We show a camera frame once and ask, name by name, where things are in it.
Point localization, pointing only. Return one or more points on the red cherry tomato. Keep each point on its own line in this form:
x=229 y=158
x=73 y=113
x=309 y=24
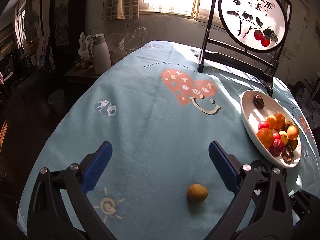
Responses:
x=276 y=135

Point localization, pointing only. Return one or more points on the white round plate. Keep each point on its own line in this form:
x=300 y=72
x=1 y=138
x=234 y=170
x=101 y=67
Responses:
x=251 y=116

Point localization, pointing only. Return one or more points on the white thermos jug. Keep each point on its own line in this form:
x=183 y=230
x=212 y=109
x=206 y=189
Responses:
x=100 y=54

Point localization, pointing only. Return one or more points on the light blue patterned tablecloth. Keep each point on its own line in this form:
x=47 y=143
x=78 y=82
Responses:
x=160 y=115

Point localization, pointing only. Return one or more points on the green-orange mandarin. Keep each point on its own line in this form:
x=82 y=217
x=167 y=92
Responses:
x=293 y=144

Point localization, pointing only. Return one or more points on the dark passion fruit back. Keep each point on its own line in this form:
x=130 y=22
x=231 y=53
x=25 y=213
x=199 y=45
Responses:
x=288 y=154

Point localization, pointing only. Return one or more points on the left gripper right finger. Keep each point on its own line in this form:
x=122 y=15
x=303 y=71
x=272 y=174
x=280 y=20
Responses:
x=260 y=208

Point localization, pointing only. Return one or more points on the small red tomato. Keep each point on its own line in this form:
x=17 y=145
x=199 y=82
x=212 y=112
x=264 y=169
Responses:
x=263 y=124

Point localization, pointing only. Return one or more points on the left checkered curtain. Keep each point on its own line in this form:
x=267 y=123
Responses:
x=120 y=10

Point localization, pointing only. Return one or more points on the blue clothes pile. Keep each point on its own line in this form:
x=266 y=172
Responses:
x=309 y=107

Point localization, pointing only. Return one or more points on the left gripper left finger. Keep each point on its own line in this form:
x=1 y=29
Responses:
x=47 y=214

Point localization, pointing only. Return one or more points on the large front orange mandarin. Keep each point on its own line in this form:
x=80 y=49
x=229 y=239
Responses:
x=265 y=136

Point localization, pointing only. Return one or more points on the dark framed wall picture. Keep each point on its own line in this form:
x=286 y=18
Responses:
x=66 y=20

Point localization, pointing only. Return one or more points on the framed round persimmon painting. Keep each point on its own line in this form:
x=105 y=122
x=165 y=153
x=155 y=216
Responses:
x=258 y=27

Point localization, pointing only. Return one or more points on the small yellow-green fruit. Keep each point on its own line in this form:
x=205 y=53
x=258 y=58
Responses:
x=197 y=193

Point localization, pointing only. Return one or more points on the white plastic bag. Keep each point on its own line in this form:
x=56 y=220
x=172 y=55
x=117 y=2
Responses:
x=85 y=50

